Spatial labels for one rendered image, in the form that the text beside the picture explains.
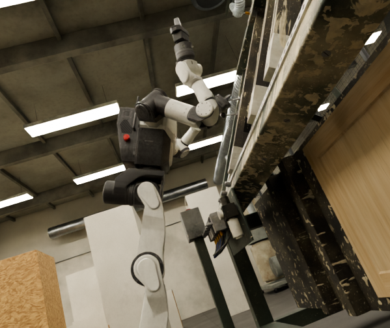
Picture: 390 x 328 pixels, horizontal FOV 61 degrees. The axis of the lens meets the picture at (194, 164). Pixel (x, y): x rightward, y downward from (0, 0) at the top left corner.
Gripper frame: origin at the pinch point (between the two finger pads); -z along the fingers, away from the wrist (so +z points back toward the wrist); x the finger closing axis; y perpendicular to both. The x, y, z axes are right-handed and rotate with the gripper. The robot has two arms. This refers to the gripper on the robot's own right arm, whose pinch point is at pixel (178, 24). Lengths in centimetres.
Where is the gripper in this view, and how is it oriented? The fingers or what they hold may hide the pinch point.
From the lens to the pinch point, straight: 171.7
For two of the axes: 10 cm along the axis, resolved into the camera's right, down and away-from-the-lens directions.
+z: 2.3, 9.7, -1.0
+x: 4.2, 0.0, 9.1
